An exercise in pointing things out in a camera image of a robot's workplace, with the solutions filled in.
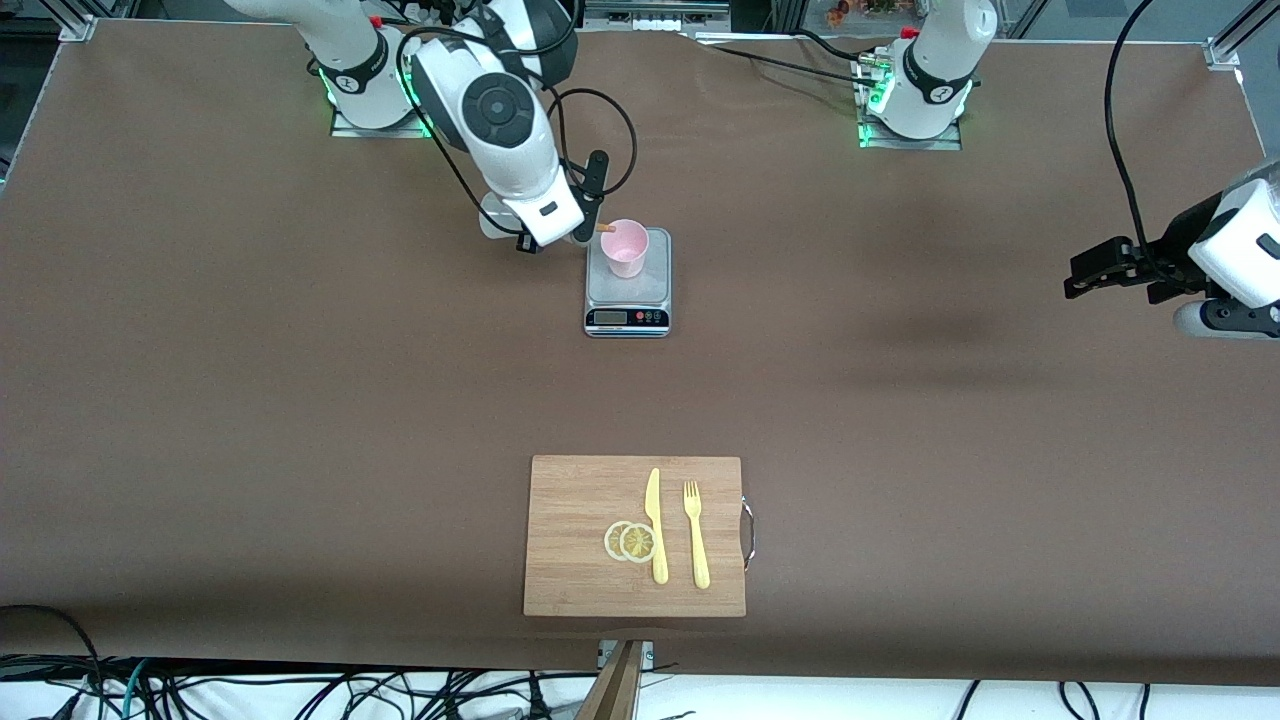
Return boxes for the silver digital kitchen scale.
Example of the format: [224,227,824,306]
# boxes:
[584,227,672,339]

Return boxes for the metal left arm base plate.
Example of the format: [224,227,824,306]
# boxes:
[857,55,963,151]

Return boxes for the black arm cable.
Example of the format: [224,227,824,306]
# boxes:
[1105,0,1193,291]
[395,25,639,217]

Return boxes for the yellow plastic fork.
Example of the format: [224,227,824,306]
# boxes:
[683,481,711,589]

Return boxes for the black looped floor cable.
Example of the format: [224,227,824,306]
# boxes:
[0,604,106,720]

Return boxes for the teal floor cable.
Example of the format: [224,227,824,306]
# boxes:
[95,660,151,720]

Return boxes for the pink plastic cup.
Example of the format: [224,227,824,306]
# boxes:
[600,219,650,279]

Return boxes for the black base power cable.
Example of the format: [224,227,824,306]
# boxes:
[690,30,883,87]

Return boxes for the white power strip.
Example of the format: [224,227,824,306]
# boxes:
[585,0,731,33]

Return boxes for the wooden post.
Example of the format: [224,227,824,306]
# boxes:
[578,640,643,720]

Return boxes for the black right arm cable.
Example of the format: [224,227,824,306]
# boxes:
[395,25,639,217]

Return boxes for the brown table cover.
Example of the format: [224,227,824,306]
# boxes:
[0,18,1280,687]

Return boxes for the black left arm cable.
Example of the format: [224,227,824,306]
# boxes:
[1105,0,1193,291]

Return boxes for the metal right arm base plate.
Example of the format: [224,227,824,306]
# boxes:
[330,40,441,139]

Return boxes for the yellow plastic knife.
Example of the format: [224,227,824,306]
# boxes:
[645,468,669,585]

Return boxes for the wooden cutting board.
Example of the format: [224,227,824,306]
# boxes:
[523,455,756,618]

